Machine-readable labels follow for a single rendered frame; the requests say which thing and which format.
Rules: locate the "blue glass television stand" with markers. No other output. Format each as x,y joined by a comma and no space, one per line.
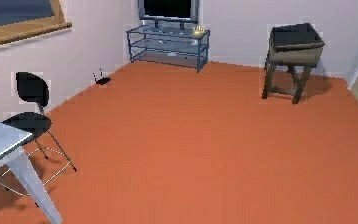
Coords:
168,45

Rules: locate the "black router with antennas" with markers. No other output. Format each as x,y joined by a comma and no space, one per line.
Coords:
102,80

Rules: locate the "small yellow object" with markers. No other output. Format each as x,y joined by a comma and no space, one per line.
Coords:
198,30

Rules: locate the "black television set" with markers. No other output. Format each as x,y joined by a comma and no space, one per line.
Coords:
168,8

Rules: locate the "grey laundry hamper on stand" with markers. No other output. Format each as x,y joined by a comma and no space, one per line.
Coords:
295,50

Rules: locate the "black round-back chair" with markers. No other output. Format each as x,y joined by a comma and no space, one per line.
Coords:
32,88

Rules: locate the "white table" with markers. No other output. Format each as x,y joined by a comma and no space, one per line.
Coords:
3,140

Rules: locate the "wood framed window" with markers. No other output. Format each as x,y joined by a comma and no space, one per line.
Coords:
17,13

